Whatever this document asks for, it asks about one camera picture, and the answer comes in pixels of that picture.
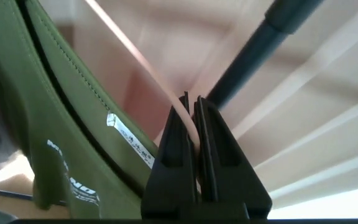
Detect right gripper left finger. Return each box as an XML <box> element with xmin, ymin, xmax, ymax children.
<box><xmin>140</xmin><ymin>91</ymin><xmax>200</xmax><ymax>220</ymax></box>

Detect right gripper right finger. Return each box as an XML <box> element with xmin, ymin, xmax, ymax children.
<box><xmin>192</xmin><ymin>95</ymin><xmax>273</xmax><ymax>220</ymax></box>

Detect pink clothes hanger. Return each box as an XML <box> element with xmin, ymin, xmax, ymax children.
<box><xmin>83</xmin><ymin>0</ymin><xmax>202</xmax><ymax>154</ymax></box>

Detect green garment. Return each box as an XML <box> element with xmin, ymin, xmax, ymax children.
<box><xmin>0</xmin><ymin>0</ymin><xmax>160</xmax><ymax>220</ymax></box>

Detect black clothes rack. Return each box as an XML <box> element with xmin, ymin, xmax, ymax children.
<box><xmin>206</xmin><ymin>0</ymin><xmax>323</xmax><ymax>110</ymax></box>

